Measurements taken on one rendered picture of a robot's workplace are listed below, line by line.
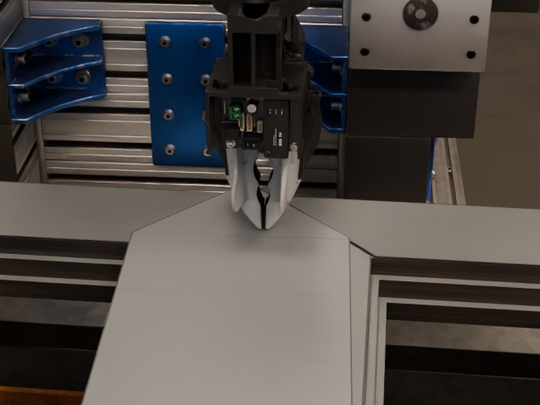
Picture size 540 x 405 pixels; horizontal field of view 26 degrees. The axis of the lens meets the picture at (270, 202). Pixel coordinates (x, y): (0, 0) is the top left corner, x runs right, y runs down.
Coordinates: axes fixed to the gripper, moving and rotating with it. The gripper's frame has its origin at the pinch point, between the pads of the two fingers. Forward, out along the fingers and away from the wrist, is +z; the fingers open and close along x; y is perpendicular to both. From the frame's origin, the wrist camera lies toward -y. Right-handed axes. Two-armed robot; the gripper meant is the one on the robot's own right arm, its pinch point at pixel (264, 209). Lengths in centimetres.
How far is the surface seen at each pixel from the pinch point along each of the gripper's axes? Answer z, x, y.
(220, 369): 1.6, -1.0, 19.4
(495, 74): 88, 42, -234
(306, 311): 1.6, 4.4, 11.9
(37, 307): 20.2, -24.8, -12.2
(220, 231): 1.5, -3.5, 1.3
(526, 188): 88, 45, -167
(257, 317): 1.6, 0.9, 13.1
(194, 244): 1.5, -5.3, 3.7
